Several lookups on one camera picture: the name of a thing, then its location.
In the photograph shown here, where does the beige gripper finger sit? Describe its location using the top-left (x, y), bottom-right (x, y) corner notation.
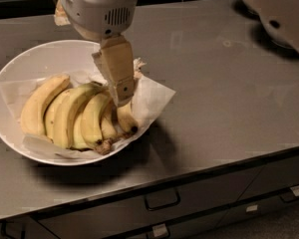
top-left (54, 0), bottom-right (70, 26)
top-left (92, 35), bottom-right (135, 107)

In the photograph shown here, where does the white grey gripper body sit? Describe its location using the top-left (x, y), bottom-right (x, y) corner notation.
top-left (59, 0), bottom-right (138, 42)

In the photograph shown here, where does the long yellow banana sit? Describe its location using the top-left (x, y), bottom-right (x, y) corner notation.
top-left (53, 82), bottom-right (104, 149)

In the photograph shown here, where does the yellow banana with dark tip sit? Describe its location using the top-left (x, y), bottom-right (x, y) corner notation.
top-left (81, 91), bottom-right (112, 149)

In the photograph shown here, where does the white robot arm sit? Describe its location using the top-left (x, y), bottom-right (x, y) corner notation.
top-left (54, 0), bottom-right (299, 107)

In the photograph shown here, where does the small yellow inner banana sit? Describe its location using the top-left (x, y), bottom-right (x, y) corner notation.
top-left (101, 103), bottom-right (128, 139)

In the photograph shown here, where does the large white bowl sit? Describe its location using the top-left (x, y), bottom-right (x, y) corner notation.
top-left (0, 39), bottom-right (148, 167)

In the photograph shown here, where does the white drawer label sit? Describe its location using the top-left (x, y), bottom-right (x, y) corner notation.
top-left (246, 205), bottom-right (258, 213)

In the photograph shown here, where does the middle drawer handle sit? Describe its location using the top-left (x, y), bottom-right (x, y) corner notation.
top-left (144, 188), bottom-right (180, 211)

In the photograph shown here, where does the lower drawer handle with label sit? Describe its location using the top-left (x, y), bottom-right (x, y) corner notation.
top-left (147, 224), bottom-right (170, 239)

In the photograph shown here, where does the left drawer handle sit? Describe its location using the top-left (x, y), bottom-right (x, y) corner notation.
top-left (0, 221), bottom-right (26, 239)

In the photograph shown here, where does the right drawer handle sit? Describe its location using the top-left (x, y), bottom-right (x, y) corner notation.
top-left (280, 185), bottom-right (299, 203)

